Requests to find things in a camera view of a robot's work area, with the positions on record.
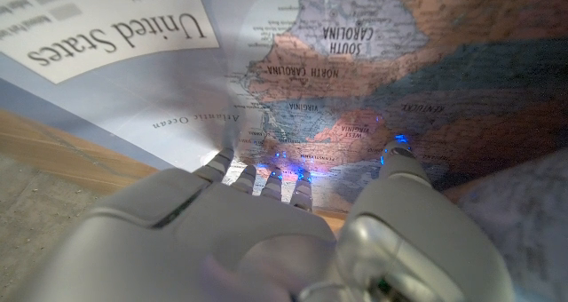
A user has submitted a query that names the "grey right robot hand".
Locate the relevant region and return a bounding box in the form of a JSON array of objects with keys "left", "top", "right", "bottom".
[{"left": 17, "top": 139, "right": 516, "bottom": 302}]

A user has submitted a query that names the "United States paper map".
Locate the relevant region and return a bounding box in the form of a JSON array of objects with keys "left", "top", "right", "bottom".
[{"left": 0, "top": 0, "right": 568, "bottom": 302}]

